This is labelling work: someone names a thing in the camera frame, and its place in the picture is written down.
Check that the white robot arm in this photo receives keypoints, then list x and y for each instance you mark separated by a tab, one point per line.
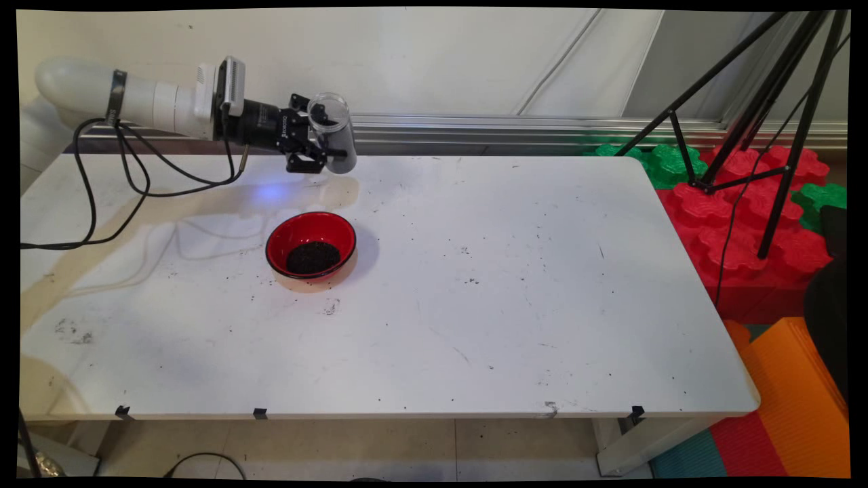
156	102

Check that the red ribbed mat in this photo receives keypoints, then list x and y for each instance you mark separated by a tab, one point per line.
746	447

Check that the clear plastic jar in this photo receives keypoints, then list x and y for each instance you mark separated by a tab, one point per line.
332	112

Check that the green foam block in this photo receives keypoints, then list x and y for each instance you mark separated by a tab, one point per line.
820	203
668	166

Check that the red foam block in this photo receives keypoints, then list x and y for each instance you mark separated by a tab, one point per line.
739	251
692	203
807	166

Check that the orange ribbed mat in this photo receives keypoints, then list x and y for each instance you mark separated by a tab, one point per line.
793	393

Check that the red bowl with black rim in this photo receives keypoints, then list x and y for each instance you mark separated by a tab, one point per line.
298	230

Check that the teal ribbed mat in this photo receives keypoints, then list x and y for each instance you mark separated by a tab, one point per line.
688	457

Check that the white table leg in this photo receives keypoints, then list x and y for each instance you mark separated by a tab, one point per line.
644	447
68	461

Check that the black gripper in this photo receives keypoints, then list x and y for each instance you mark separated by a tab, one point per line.
264	125

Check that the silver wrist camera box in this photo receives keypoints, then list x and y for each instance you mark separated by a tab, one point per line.
232	85

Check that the aluminium wall rail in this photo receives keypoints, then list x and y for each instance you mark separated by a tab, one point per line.
475	129

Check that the black tripod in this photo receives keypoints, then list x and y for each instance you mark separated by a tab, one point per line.
803	135

